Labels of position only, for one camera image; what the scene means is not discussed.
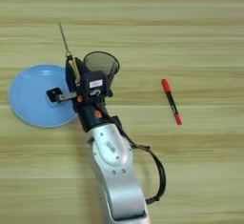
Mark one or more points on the blue round plate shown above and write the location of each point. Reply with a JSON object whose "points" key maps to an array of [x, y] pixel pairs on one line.
{"points": [[28, 100]]}

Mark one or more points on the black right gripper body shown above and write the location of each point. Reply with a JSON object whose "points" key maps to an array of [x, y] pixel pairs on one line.
{"points": [[92, 113]]}

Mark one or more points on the black mesh pen cup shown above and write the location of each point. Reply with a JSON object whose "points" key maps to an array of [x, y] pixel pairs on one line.
{"points": [[101, 62]]}

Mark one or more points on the red and black marker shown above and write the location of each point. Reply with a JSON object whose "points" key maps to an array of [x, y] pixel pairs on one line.
{"points": [[171, 102]]}

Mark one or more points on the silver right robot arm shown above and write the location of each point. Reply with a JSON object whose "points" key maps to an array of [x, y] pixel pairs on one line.
{"points": [[117, 170]]}

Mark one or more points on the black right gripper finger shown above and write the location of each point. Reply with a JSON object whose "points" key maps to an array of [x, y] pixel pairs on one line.
{"points": [[82, 69], [68, 78]]}

